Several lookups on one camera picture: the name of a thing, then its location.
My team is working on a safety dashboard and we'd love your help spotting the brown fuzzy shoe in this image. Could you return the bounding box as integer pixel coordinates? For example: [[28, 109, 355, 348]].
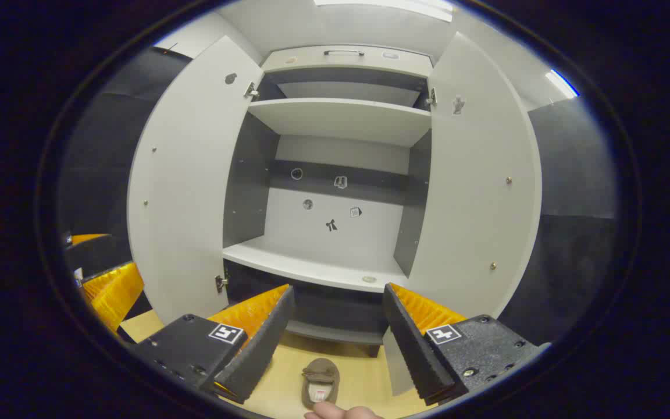
[[301, 358, 340, 410]]

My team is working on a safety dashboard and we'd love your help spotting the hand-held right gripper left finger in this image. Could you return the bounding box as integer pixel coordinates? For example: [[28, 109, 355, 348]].
[[131, 284, 296, 405]]

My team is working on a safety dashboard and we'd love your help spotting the ceiling light panel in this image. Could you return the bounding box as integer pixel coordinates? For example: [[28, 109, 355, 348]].
[[547, 70, 579, 98], [315, 0, 455, 23]]

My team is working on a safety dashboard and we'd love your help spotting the white cabinet door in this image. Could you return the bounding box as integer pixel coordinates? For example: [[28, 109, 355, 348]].
[[383, 32, 543, 396], [127, 35, 265, 325]]

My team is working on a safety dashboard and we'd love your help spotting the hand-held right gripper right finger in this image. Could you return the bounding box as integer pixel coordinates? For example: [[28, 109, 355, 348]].
[[383, 283, 551, 407]]

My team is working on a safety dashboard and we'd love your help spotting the white cabinet drawer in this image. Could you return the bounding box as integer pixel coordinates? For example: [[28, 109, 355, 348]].
[[261, 45, 433, 77]]

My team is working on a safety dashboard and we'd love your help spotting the white shoe cabinet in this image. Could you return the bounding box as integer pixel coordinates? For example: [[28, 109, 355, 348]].
[[127, 32, 543, 396]]

